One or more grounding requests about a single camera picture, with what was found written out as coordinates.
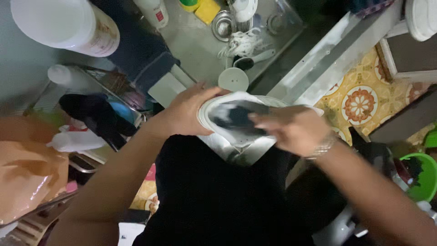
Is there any person's right hand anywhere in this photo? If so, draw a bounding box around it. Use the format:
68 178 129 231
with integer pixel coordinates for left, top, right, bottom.
247 104 334 158

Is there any person's left hand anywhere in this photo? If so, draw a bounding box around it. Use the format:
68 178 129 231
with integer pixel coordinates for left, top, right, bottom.
163 82 233 138

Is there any round white plastic lid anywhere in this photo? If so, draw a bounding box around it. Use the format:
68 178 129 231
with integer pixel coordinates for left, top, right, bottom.
218 67 250 93

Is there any stainless steel sink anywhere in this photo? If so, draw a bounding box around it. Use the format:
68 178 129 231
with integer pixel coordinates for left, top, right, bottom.
159 0 305 90

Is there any steel sink strainer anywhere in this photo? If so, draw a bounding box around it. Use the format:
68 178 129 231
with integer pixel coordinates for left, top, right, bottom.
211 10 237 42

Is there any silver metal wristwatch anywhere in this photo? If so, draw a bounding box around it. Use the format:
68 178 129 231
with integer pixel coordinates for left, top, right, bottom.
303 134 339 160

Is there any yellow sponge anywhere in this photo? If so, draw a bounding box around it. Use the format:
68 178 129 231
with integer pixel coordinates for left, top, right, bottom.
194 0 222 25

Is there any dark blue cloth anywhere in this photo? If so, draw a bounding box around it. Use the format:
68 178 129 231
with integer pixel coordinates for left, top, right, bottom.
89 0 181 93

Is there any person's black shirt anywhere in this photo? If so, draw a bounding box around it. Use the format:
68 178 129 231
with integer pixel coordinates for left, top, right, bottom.
132 134 347 246

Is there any white sneaker with laces out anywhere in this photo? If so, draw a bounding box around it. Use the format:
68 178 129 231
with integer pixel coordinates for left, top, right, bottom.
229 0 259 23

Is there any green and yellow scrubber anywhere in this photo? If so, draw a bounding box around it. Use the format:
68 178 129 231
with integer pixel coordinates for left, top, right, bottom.
178 0 203 13

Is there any blue plastic bowl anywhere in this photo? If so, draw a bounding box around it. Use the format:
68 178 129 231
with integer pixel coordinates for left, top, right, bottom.
109 100 136 124

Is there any white bottle with red label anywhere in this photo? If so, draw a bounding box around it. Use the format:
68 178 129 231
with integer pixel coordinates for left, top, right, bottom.
132 0 169 30

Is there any metal dish rack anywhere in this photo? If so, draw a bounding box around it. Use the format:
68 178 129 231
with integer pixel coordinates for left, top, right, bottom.
32 64 148 152

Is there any black cloth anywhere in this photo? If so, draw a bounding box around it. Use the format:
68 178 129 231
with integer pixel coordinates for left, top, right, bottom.
59 93 138 151

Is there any white squeeze bottle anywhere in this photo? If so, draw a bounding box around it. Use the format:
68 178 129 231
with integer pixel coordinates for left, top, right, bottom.
46 124 107 153

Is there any clear plastic bottle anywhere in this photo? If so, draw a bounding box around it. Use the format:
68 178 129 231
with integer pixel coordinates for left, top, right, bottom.
47 64 93 87

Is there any large white plastic canister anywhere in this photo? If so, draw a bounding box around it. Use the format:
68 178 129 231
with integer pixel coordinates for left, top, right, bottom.
10 0 121 58

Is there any green plastic basin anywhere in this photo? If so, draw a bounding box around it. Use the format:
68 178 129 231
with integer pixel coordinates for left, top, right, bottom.
399 152 437 203

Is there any white round container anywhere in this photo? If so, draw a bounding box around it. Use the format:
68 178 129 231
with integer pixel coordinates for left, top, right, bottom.
405 0 437 42

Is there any orange plastic bag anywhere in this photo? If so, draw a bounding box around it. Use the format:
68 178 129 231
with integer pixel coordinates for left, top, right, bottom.
0 115 71 226

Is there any white wooden frame furniture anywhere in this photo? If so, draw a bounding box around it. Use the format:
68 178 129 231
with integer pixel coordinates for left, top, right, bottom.
375 19 437 85

